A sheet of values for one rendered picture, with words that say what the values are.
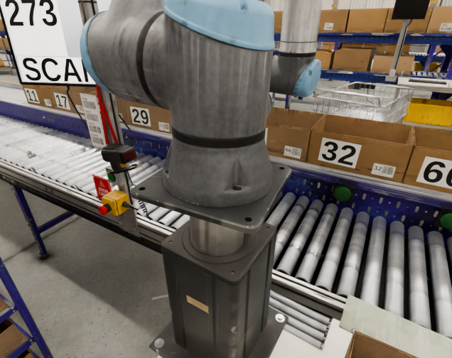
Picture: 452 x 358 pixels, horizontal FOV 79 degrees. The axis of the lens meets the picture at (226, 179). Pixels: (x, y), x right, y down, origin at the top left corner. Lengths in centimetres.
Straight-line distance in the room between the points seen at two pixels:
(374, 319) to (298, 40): 74
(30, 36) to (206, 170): 104
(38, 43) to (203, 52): 100
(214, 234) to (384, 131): 121
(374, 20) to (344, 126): 429
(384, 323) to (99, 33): 93
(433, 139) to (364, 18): 436
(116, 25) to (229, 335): 57
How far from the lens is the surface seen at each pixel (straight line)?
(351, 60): 554
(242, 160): 40
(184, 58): 38
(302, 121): 161
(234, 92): 37
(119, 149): 99
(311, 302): 95
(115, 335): 180
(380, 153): 129
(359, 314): 92
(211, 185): 40
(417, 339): 94
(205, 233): 50
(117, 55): 49
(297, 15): 72
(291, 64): 73
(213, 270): 50
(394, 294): 102
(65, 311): 201
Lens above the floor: 144
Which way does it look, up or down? 29 degrees down
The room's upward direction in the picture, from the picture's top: straight up
